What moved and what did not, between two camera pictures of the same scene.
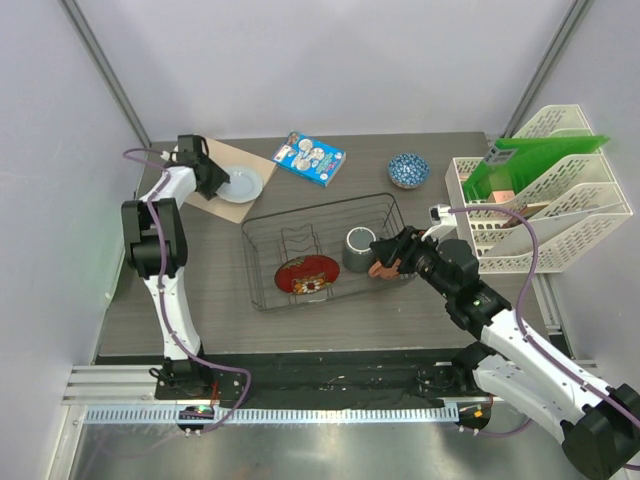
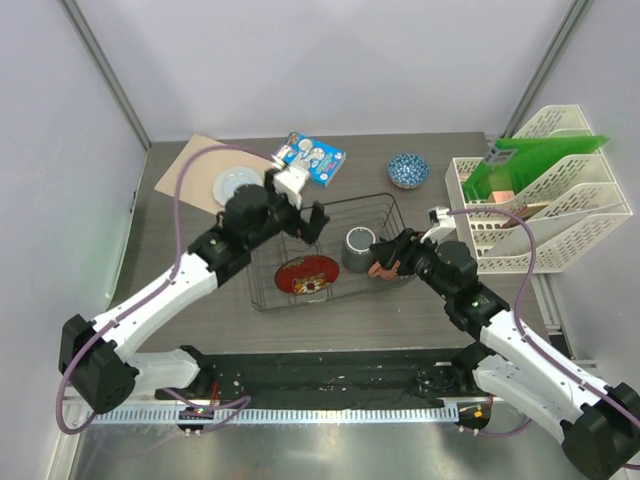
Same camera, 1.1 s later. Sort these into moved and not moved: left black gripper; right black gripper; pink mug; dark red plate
Moved: left black gripper
Not moved: right black gripper; dark red plate; pink mug
